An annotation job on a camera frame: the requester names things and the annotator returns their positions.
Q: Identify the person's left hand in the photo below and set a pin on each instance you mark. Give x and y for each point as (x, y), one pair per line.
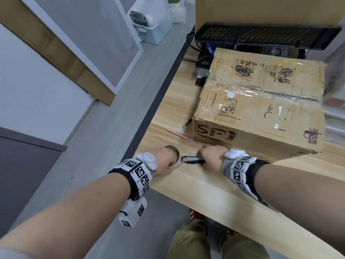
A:
(164, 161)

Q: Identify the person's right hand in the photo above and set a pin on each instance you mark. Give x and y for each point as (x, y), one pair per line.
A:
(214, 157)

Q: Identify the clear tape roll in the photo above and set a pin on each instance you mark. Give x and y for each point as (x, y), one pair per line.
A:
(176, 159)

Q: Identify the clear orange pen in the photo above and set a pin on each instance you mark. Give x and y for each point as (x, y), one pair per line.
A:
(179, 135)

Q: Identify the white plastic drawer organizer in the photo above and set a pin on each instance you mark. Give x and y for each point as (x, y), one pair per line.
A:
(335, 105)

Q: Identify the person's left forearm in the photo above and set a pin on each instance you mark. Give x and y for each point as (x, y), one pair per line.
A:
(67, 218)

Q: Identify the person's right forearm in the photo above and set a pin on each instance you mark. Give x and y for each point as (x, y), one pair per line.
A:
(304, 196)

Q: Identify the person's khaki trousers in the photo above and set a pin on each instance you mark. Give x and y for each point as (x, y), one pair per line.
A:
(188, 242)

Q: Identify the left marker wrist band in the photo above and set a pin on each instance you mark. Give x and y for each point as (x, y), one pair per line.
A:
(137, 175)

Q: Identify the marker wrist band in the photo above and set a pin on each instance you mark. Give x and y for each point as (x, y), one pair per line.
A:
(242, 169)
(137, 175)

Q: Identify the right marker wrist band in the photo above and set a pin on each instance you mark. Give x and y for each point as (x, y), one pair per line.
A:
(242, 169)

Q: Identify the red shoe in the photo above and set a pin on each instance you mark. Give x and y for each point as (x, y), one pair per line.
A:
(195, 214)
(231, 231)

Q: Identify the taped brown cardboard box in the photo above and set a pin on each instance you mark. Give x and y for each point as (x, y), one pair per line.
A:
(256, 110)

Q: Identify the black vented device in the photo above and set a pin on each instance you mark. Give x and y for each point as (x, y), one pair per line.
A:
(269, 36)

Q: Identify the white device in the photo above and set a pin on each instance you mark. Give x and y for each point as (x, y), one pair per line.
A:
(153, 24)

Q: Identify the grey cabinet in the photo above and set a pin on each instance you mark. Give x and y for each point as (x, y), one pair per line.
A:
(24, 180)

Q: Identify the white framed grey panel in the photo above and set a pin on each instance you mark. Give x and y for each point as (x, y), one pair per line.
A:
(89, 37)

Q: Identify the flat brown cardboard sheet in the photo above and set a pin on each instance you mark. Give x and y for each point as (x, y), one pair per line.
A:
(54, 59)

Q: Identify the open brown cardboard box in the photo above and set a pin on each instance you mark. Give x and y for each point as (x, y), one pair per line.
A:
(269, 10)

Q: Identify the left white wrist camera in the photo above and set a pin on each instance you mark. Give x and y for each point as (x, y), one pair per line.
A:
(133, 213)

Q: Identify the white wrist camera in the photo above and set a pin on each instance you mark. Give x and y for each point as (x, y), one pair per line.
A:
(133, 213)
(269, 205)

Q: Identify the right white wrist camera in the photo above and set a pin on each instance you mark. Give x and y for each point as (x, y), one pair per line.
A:
(269, 205)

